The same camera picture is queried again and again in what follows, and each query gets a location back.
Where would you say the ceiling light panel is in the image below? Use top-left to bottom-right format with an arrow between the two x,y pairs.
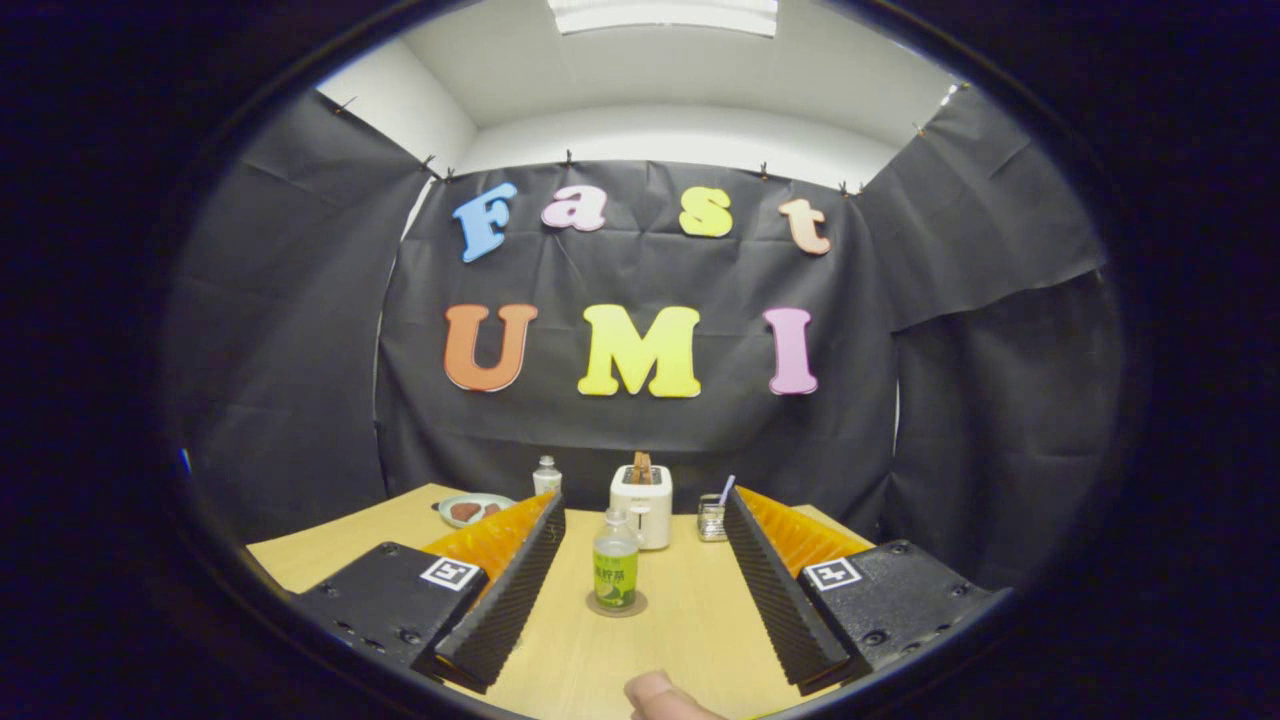
548,0 -> 779,38

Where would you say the white toaster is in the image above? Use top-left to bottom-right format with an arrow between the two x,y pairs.
610,464 -> 674,551

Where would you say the grey plate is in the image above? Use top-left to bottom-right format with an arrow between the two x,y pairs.
438,493 -> 517,529

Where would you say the green label juice bottle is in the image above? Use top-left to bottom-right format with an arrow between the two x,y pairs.
593,508 -> 641,610

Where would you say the round brown coaster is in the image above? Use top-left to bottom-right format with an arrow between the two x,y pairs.
586,588 -> 648,618

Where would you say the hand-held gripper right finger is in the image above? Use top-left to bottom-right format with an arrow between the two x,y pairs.
723,487 -> 1011,696

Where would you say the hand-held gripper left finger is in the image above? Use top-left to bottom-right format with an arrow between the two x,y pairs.
290,490 -> 568,694

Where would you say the wooden table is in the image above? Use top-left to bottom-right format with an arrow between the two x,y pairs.
247,484 -> 876,720

